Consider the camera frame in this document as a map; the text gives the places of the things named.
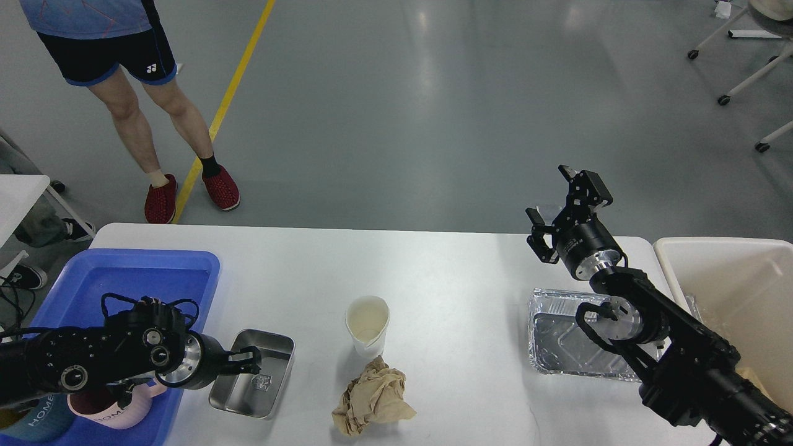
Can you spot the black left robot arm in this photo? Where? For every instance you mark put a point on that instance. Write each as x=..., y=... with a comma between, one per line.
x=139, y=340

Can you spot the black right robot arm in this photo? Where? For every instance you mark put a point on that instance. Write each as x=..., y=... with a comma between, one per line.
x=687, y=371

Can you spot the black sneaker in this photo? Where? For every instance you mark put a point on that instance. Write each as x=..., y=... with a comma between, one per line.
x=27, y=277

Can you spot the crumpled brown paper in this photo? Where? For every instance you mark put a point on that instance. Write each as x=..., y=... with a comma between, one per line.
x=375, y=397

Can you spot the beige plastic bin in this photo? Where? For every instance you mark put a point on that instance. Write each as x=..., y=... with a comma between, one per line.
x=743, y=291

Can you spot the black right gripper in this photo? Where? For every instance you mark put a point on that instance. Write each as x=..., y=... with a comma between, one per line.
x=579, y=238

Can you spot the white paper cup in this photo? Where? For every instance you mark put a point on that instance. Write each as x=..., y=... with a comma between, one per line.
x=367, y=320

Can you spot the small stainless steel tray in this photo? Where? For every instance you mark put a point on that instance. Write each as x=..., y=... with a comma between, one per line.
x=256, y=394

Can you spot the aluminium foil tray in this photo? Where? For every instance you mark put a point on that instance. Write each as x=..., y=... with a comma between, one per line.
x=557, y=345

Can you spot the pink mug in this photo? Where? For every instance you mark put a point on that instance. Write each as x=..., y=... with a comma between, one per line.
x=103, y=407

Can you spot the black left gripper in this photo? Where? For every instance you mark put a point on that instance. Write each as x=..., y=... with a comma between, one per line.
x=204, y=358

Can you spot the dark blue home mug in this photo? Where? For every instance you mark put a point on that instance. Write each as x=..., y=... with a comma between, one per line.
x=47, y=420

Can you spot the white rolling chair base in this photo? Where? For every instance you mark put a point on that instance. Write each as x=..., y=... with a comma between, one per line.
x=753, y=41

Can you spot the standing person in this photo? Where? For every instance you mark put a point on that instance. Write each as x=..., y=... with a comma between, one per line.
x=97, y=45

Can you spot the white side table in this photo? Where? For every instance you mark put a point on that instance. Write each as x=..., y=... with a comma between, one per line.
x=20, y=195

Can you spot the clear floor plate left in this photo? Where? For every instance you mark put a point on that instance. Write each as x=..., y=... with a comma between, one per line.
x=549, y=213

